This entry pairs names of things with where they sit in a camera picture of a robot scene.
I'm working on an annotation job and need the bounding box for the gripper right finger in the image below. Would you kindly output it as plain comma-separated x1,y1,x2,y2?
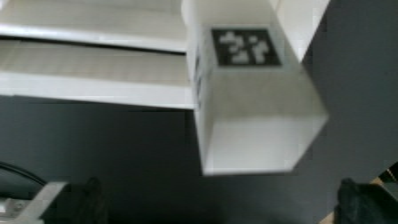
335,178,398,224

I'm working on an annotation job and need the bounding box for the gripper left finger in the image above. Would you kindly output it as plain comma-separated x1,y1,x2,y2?
0,178,111,224

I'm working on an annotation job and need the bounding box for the white square table top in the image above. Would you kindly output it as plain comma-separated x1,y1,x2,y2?
0,0,335,63

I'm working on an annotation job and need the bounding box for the black cable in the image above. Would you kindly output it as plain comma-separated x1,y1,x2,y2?
0,161,50,191

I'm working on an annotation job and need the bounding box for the white front fence bar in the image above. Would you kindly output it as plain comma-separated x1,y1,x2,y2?
0,40,194,109

